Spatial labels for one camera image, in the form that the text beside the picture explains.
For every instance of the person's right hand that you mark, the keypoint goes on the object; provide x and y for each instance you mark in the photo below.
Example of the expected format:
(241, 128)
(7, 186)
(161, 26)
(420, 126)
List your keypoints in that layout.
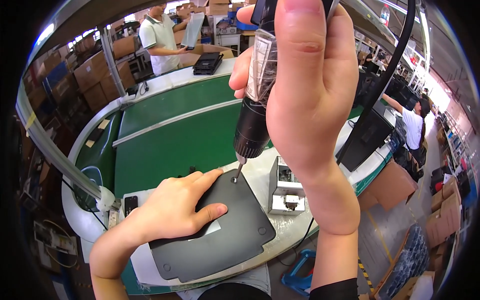
(311, 112)

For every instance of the person's left hand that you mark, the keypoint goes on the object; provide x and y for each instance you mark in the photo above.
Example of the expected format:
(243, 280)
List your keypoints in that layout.
(168, 210)

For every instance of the black electric screwdriver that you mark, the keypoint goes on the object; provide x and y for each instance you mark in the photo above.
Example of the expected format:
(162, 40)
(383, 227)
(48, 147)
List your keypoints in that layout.
(252, 123)

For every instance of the black plastic base plate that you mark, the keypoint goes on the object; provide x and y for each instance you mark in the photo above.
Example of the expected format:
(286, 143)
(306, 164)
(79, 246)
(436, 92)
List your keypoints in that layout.
(225, 243)

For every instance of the small black phone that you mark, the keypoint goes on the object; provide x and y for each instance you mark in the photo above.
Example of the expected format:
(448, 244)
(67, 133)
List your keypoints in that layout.
(131, 205)

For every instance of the white paper sheet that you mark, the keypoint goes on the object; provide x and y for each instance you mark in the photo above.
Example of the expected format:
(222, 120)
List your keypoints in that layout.
(144, 266)

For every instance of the white foam wrap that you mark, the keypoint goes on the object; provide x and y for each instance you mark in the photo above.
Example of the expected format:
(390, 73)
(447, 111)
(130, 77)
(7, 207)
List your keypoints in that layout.
(107, 198)

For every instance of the black monitor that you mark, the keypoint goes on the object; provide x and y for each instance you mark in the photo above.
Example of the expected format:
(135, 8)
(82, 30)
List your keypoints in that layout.
(369, 138)

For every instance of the green conveyor belt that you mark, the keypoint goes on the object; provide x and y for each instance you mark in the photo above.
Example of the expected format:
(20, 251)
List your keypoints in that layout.
(176, 138)

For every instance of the grey screw feeder machine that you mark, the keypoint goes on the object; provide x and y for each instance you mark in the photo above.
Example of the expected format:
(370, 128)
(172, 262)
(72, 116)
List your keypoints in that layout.
(285, 187)

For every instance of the brown cardboard box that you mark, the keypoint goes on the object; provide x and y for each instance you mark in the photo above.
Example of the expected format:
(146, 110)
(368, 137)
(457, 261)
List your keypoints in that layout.
(390, 187)

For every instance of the blue plastic crate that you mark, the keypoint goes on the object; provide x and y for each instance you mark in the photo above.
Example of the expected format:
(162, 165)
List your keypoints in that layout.
(245, 25)

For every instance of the person's legs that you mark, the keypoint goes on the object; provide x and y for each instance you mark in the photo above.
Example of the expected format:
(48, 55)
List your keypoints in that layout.
(255, 276)

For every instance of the stack of black trays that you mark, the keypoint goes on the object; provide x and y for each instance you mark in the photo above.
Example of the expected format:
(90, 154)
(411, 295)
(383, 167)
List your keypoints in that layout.
(208, 63)

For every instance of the clear water bottle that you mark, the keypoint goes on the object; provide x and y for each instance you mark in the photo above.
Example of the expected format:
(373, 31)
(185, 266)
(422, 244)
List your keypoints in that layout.
(384, 15)

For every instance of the blue plastic stool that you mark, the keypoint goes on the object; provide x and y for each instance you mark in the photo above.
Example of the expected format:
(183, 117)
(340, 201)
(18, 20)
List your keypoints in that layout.
(296, 273)

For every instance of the grey flat panel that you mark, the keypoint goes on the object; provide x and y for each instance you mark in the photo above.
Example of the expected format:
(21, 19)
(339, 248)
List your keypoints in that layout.
(193, 30)

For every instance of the metal shelf rack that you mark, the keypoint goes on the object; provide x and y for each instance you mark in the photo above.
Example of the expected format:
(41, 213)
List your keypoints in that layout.
(455, 150)

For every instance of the heap of cardboard boxes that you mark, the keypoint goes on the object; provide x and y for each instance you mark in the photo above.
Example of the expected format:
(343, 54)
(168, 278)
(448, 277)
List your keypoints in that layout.
(90, 75)

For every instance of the stack of cardboard boxes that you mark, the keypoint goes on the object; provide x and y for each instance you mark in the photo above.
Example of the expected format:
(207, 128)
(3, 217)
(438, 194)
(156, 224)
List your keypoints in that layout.
(444, 213)

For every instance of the tray of black parts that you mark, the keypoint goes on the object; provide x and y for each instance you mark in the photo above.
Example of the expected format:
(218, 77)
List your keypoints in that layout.
(408, 258)

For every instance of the aluminium frame rail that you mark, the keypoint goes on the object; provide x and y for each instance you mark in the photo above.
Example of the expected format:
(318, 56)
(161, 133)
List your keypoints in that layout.
(48, 146)

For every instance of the aluminium frame post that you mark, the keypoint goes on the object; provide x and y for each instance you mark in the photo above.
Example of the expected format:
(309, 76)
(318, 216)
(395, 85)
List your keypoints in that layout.
(111, 63)

